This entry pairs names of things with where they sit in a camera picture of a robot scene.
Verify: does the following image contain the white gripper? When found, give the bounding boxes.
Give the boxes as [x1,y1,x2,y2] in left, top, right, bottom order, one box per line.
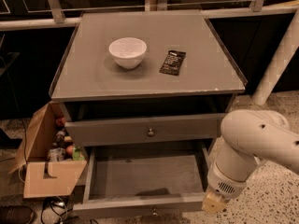
[202,163,247,213]

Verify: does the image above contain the grey drawer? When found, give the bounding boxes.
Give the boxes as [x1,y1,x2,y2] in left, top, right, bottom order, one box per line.
[74,140,208,219]
[65,94,235,147]

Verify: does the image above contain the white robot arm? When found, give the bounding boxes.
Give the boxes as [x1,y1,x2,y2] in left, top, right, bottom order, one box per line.
[202,109,299,213]

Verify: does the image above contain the grey top drawer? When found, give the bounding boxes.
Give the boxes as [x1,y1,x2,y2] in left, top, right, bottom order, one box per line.
[65,94,235,147]

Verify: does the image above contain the grey drawer cabinet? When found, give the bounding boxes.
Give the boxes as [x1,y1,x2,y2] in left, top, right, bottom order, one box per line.
[49,10,249,161]

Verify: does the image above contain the green packet in box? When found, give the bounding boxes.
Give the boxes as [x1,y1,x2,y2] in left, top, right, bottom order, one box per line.
[72,146,85,161]

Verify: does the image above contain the black snack packet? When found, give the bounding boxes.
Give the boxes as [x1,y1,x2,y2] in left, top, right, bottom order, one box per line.
[160,50,186,76]

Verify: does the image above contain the red fruit in box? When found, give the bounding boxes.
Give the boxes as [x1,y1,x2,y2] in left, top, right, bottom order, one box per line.
[65,145,74,155]

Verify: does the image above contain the clear jar in box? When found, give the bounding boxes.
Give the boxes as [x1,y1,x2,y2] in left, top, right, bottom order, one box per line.
[48,147,65,162]

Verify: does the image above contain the white ceramic bowl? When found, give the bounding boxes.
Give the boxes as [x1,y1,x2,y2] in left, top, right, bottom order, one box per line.
[108,37,147,69]

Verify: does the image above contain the cardboard box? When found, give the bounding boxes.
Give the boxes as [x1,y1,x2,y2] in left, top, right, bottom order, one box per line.
[9,102,87,198]

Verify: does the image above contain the black object on floor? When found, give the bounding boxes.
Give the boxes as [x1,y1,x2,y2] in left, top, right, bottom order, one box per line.
[0,205,35,224]

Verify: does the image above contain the black cables on floor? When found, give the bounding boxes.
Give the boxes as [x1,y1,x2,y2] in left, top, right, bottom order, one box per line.
[40,196,99,224]

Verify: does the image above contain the white slanted post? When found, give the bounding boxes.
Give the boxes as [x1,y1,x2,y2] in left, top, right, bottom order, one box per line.
[251,9,299,105]

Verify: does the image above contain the metal railing frame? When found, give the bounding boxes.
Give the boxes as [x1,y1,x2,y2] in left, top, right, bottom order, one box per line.
[0,0,299,32]

